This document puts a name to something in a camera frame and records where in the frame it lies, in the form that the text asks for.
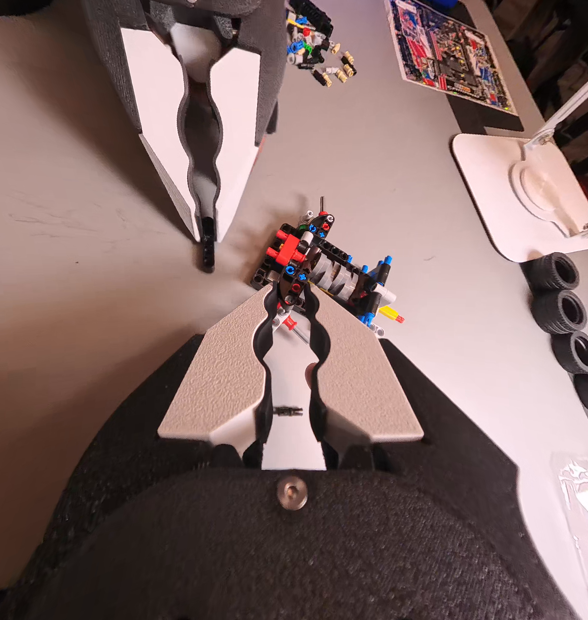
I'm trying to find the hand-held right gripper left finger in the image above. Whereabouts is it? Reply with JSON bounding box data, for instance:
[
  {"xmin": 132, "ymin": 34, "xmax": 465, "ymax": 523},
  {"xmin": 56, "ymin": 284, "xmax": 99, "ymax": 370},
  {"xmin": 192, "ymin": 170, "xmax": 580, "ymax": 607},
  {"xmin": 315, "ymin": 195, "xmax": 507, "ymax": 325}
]
[{"xmin": 157, "ymin": 282, "xmax": 277, "ymax": 445}]

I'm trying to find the lego instruction booklet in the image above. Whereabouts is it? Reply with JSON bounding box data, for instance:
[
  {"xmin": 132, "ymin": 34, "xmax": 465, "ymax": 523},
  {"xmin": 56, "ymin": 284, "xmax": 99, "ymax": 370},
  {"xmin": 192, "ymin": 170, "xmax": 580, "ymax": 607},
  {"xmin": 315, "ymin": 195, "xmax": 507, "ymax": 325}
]
[{"xmin": 388, "ymin": 0, "xmax": 520, "ymax": 117}]

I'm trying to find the small black lego arm piece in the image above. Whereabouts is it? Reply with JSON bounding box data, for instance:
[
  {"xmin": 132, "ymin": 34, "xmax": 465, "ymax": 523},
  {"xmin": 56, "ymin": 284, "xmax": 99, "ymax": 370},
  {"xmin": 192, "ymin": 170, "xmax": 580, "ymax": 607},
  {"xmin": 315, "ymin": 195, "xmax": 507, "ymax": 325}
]
[{"xmin": 273, "ymin": 262, "xmax": 310, "ymax": 311}]

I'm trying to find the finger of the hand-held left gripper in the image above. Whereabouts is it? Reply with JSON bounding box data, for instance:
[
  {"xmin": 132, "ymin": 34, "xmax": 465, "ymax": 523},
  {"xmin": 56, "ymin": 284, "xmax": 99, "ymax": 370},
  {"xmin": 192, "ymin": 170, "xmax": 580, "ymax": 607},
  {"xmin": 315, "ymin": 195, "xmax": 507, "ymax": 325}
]
[
  {"xmin": 208, "ymin": 45, "xmax": 262, "ymax": 243},
  {"xmin": 119, "ymin": 26, "xmax": 205, "ymax": 243}
]

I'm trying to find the clear plastic bag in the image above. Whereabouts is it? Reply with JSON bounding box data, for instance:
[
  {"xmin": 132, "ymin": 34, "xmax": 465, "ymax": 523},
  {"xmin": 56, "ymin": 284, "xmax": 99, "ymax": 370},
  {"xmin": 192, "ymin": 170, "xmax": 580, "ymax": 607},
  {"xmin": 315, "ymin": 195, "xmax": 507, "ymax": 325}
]
[{"xmin": 551, "ymin": 450, "xmax": 588, "ymax": 620}]

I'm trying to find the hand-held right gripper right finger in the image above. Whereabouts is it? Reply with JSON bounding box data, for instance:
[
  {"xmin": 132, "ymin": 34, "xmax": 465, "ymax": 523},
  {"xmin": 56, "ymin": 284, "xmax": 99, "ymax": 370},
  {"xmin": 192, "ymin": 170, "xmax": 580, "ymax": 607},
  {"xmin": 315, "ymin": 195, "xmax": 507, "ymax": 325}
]
[{"xmin": 305, "ymin": 285, "xmax": 425, "ymax": 451}]

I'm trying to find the lego car chassis assembly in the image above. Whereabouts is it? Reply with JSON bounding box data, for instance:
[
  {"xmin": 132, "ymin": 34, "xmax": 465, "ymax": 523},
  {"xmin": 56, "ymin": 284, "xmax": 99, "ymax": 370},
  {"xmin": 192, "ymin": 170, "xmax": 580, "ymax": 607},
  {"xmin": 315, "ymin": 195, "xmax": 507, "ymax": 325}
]
[{"xmin": 252, "ymin": 195, "xmax": 406, "ymax": 337}]

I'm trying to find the black lego beam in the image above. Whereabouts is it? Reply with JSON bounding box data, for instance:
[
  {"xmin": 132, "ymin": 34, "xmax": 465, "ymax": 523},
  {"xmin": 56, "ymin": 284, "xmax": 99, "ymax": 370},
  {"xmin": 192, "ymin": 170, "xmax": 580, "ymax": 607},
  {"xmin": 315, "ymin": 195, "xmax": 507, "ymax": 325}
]
[{"xmin": 199, "ymin": 216, "xmax": 217, "ymax": 273}]

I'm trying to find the pile of loose lego pieces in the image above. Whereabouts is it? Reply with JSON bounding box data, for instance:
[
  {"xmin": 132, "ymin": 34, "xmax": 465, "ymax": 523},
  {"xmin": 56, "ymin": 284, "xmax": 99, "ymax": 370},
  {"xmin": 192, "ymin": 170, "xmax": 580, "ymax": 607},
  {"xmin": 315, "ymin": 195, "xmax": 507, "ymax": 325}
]
[{"xmin": 284, "ymin": 0, "xmax": 358, "ymax": 89}]

